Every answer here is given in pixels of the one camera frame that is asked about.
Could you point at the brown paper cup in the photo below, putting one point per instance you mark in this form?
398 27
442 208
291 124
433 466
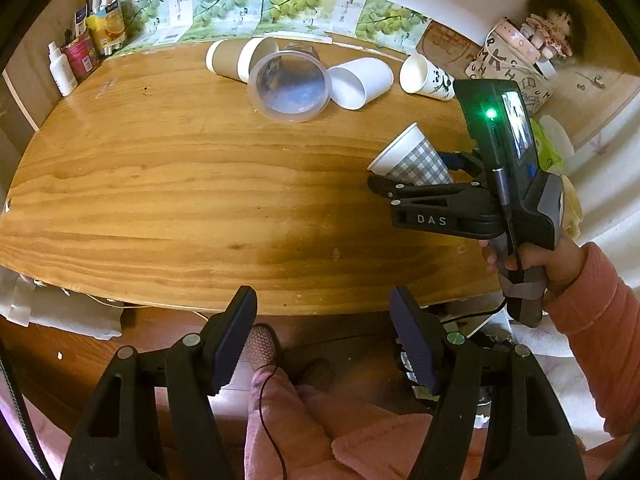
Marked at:
225 60

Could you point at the white plastic bottle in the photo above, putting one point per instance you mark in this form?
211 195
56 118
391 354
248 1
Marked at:
62 72

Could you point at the white cloth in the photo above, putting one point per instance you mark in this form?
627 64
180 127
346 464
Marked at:
55 305

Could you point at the person's right hand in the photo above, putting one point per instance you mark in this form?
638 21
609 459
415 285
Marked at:
562 267

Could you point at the white cup with panda print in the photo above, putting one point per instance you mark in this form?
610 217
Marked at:
425 76

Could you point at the green packet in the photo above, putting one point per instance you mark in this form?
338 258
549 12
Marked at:
545 145

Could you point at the person's pink pants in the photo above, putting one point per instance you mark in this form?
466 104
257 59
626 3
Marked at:
300 435

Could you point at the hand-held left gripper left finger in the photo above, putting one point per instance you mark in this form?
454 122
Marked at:
227 347

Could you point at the doll with brown hair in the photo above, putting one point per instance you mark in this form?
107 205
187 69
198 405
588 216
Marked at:
550 20

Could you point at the brown cardboard box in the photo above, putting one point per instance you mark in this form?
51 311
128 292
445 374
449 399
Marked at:
445 42

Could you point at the row of grape print boxes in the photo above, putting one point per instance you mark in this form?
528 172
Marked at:
290 5

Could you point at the clear plastic cup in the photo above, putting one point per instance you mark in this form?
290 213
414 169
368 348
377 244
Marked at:
290 87

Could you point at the checkered paper cup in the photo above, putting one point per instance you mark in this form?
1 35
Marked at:
412 155

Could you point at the letter print bag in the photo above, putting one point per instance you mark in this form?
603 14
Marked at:
505 57

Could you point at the person's foot in sock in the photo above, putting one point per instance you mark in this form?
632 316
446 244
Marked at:
260 345
317 372

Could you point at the plain white cup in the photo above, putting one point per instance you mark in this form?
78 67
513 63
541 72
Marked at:
360 82

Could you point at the person's right forearm pink sleeve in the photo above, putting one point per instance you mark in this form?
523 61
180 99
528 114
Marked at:
602 325

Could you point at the red can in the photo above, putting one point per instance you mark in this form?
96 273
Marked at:
80 55

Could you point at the yellow carton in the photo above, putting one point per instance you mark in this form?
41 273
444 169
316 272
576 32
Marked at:
107 27

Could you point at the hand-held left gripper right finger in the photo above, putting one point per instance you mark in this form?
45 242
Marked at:
412 340

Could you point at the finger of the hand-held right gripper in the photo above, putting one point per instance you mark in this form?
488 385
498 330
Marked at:
457 160
440 205

